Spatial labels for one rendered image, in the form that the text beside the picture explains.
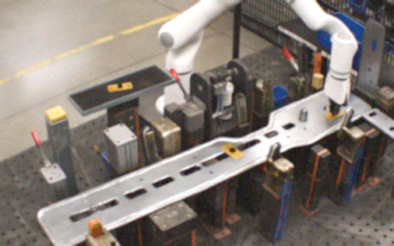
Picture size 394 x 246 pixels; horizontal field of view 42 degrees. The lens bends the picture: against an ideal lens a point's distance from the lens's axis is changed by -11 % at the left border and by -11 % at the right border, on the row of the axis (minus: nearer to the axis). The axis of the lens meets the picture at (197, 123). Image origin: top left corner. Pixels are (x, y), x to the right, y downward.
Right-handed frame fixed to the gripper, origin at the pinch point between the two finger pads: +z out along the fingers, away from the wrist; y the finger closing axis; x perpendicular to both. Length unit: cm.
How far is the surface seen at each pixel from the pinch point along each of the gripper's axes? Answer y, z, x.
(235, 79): -26.5, -9.1, -29.0
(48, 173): -22, -3, -107
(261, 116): -20.5, 7.3, -20.3
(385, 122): 16.7, 2.9, 15.5
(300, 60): -19.4, -12.6, -1.9
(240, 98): -18.6, -6.3, -33.1
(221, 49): -216, 102, 113
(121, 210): 0, 3, -92
